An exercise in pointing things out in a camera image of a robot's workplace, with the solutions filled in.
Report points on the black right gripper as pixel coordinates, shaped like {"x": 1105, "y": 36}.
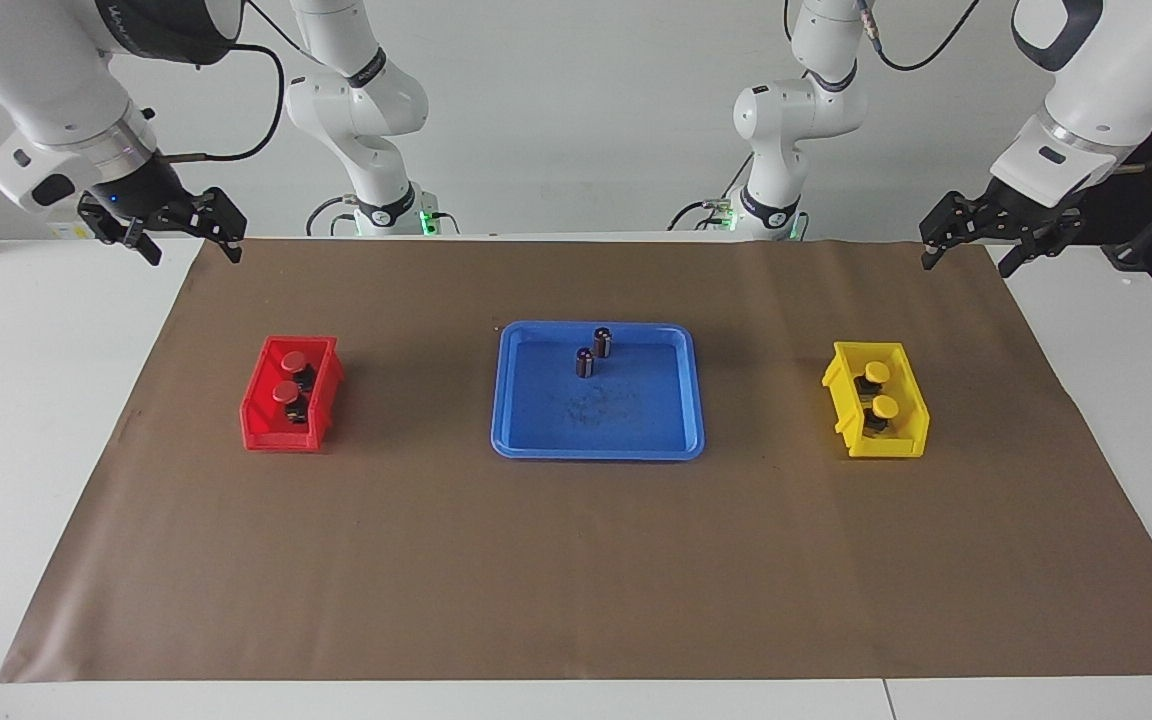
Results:
{"x": 151, "y": 195}

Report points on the red plastic bin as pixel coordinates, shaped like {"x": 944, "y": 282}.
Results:
{"x": 261, "y": 420}

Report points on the brown table mat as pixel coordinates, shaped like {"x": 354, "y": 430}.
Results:
{"x": 576, "y": 560}

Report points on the red push button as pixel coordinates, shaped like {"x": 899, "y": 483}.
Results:
{"x": 286, "y": 392}
{"x": 293, "y": 360}

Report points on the green lit base connector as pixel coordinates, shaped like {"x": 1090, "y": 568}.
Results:
{"x": 428, "y": 220}
{"x": 721, "y": 215}

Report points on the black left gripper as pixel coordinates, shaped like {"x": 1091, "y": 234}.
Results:
{"x": 1016, "y": 212}

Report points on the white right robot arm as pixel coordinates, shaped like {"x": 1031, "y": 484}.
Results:
{"x": 36, "y": 80}

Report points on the black cylindrical capacitor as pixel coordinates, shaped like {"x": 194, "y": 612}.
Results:
{"x": 585, "y": 362}
{"x": 602, "y": 342}

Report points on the yellow plastic bin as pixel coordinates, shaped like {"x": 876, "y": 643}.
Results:
{"x": 911, "y": 425}

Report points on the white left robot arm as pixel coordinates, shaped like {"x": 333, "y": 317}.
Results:
{"x": 1086, "y": 90}

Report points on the blue plastic tray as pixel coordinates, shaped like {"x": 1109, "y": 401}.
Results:
{"x": 626, "y": 420}

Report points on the white wall outlet box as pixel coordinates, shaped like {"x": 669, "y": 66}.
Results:
{"x": 66, "y": 231}

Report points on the yellow push button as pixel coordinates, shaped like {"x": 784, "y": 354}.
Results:
{"x": 876, "y": 372}
{"x": 884, "y": 406}

